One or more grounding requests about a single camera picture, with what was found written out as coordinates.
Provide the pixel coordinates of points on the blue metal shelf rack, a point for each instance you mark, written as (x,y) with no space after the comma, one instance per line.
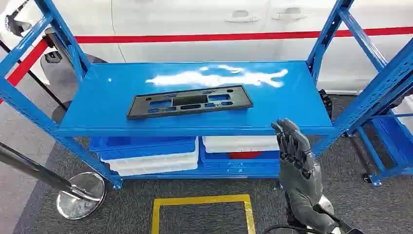
(397,145)
(96,97)

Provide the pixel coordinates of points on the white plastic tray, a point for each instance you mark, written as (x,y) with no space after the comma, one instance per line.
(155,170)
(238,143)
(155,159)

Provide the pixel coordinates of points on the white car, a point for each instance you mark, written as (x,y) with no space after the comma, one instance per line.
(193,19)

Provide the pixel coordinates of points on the black licence plate frame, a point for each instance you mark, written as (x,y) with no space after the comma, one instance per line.
(239,97)

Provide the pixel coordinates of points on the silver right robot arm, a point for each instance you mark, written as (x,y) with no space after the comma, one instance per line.
(326,203)

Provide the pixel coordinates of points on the red object in bin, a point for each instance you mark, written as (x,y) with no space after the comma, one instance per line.
(245,155)

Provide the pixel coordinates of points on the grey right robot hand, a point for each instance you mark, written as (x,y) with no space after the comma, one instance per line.
(300,181)

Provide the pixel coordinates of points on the yellow floor tape square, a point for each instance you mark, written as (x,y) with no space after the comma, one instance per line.
(200,200)

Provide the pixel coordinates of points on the blue plastic bin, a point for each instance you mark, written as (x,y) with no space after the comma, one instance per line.
(145,151)
(219,164)

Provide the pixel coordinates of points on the black thin slanted rod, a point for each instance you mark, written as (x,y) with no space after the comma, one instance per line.
(42,84)

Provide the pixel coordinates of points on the red barrier belt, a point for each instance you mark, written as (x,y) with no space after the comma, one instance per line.
(25,64)
(226,36)

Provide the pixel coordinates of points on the black belt stanchion post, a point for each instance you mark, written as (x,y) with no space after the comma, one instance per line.
(53,38)

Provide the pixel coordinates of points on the black car side mirror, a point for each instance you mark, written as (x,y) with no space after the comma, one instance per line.
(16,24)

